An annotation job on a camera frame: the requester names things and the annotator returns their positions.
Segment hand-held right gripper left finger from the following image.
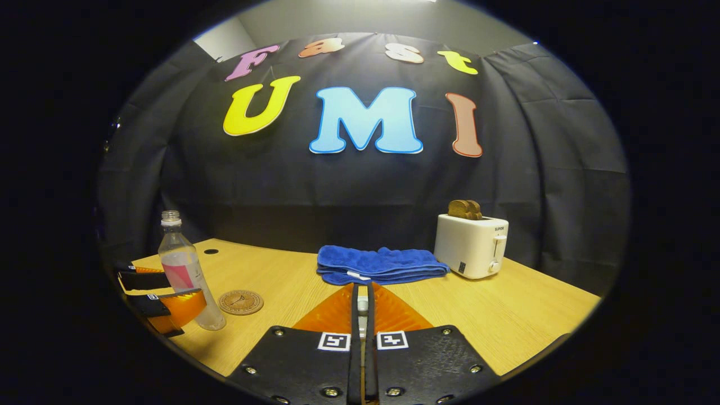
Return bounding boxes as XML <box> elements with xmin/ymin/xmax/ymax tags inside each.
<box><xmin>225</xmin><ymin>283</ymin><xmax>362</xmax><ymax>405</ymax></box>

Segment round wooden coaster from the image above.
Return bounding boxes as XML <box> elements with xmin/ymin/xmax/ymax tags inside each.
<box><xmin>218</xmin><ymin>290</ymin><xmax>264</xmax><ymax>316</ymax></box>

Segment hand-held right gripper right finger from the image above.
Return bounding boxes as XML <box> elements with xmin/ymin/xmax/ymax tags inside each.
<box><xmin>366</xmin><ymin>283</ymin><xmax>501</xmax><ymax>405</ymax></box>

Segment white toaster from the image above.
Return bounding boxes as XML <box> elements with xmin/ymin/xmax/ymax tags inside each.
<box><xmin>434</xmin><ymin>214</ymin><xmax>510</xmax><ymax>280</ymax></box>

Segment folded blue towel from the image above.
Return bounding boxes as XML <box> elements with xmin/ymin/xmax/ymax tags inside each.
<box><xmin>316</xmin><ymin>245</ymin><xmax>451</xmax><ymax>286</ymax></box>

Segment black backdrop cloth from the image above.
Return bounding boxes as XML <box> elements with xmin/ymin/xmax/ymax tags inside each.
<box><xmin>96</xmin><ymin>32</ymin><xmax>632</xmax><ymax>296</ymax></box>

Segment clear plastic water bottle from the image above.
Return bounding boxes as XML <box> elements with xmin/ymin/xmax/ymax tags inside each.
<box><xmin>157</xmin><ymin>210</ymin><xmax>227</xmax><ymax>331</ymax></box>

